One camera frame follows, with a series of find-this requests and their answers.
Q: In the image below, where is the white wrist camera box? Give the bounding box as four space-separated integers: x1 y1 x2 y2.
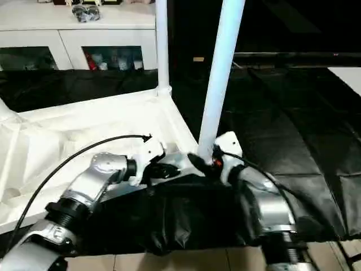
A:
213 131 243 187
129 139 166 187

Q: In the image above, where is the black work mat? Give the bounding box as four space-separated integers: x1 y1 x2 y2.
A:
0 65 361 256

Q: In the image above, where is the shiny ornament on cabinet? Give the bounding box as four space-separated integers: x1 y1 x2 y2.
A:
73 5 101 23

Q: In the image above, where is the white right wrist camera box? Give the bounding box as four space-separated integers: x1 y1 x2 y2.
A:
213 131 243 187

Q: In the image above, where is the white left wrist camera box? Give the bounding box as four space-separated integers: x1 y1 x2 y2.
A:
129 139 166 187

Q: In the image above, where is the white plastic table leg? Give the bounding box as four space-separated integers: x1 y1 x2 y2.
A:
155 0 173 97
197 0 246 159
0 97 20 123

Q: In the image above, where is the dark low shelf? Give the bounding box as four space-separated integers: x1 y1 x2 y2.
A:
234 52 361 64

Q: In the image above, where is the white cabinet with glass doors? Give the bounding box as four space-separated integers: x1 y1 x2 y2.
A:
0 0 159 71

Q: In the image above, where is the white plastic table top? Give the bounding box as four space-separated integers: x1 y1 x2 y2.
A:
0 85 210 235

